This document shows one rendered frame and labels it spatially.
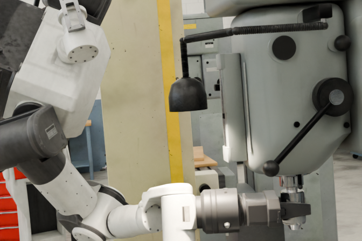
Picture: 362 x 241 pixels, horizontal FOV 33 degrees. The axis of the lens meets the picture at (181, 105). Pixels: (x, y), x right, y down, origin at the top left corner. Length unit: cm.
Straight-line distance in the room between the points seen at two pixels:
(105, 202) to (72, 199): 9
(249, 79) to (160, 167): 183
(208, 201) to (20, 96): 45
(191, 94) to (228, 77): 10
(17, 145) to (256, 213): 49
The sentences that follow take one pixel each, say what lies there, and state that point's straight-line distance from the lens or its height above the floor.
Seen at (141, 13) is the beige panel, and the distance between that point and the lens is 289.
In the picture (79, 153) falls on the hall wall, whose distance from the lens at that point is 1021.
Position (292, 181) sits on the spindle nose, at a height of 129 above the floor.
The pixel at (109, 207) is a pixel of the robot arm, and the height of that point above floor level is 123.
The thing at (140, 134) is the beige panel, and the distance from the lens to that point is 289.
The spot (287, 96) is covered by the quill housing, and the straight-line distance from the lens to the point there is 111.
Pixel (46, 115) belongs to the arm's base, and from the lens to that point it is 126.
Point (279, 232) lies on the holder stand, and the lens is 157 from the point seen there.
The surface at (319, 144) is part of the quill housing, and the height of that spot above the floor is 137.
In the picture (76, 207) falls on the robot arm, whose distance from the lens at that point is 136.
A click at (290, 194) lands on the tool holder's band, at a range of 121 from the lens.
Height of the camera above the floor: 152
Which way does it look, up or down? 3 degrees down
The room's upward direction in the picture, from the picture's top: 4 degrees counter-clockwise
